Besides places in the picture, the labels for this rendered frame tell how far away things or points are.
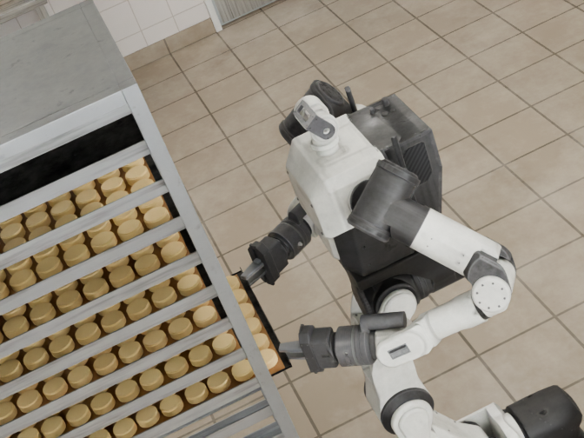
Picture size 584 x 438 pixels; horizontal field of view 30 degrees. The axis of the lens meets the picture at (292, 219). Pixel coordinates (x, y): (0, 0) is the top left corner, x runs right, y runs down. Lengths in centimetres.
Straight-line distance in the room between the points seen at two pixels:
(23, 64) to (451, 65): 342
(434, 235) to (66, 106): 76
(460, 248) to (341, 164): 32
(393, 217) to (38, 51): 77
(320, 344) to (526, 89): 287
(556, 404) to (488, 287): 95
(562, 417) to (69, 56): 168
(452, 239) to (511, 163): 241
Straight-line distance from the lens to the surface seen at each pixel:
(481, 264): 218
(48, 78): 210
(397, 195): 219
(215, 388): 240
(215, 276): 215
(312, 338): 236
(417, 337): 227
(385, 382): 273
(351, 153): 234
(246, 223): 474
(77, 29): 225
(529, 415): 307
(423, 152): 236
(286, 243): 269
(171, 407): 240
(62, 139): 198
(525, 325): 383
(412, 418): 277
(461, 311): 225
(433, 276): 259
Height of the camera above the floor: 262
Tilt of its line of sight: 34 degrees down
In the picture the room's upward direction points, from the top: 22 degrees counter-clockwise
